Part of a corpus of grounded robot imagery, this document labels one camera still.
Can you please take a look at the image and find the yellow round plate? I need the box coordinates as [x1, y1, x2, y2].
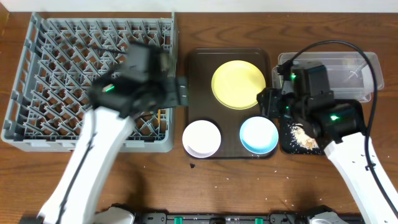
[211, 60, 266, 110]

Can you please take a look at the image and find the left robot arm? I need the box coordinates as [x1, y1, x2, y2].
[20, 42, 188, 223]

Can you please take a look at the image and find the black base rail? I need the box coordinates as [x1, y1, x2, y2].
[93, 203, 364, 224]

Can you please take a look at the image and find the food scraps pile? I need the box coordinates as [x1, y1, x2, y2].
[288, 124, 319, 151]

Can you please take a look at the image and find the light blue bowl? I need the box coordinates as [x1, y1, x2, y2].
[239, 116, 279, 154]

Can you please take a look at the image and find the black waste tray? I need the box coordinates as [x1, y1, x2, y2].
[279, 100, 366, 155]

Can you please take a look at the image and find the grey plastic dishwasher rack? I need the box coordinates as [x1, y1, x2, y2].
[1, 13, 178, 152]

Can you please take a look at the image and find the dark brown serving tray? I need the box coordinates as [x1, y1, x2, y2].
[186, 48, 277, 159]

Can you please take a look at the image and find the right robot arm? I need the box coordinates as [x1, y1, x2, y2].
[257, 61, 397, 223]

